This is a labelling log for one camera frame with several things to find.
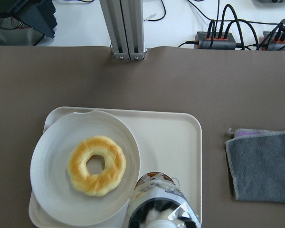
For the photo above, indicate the aluminium frame post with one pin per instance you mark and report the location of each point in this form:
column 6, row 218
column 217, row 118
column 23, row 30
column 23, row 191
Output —
column 124, row 21

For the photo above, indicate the grey folded cloth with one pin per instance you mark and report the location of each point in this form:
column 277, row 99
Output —
column 256, row 160

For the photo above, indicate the grey usb hub left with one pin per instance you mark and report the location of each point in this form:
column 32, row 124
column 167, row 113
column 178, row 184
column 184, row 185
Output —
column 222, row 43

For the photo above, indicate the grey usb hub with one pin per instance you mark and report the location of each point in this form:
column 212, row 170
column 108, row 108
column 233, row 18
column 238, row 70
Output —
column 273, row 44
column 222, row 43

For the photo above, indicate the grey usb hub right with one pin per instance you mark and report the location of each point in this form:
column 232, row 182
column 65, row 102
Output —
column 273, row 44

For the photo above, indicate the glazed donut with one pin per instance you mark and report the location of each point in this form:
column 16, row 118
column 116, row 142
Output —
column 96, row 185

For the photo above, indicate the tea bottle top rack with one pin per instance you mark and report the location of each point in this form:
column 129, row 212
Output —
column 157, row 202

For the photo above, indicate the white plate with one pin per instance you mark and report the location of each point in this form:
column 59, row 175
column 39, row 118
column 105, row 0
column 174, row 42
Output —
column 54, row 202

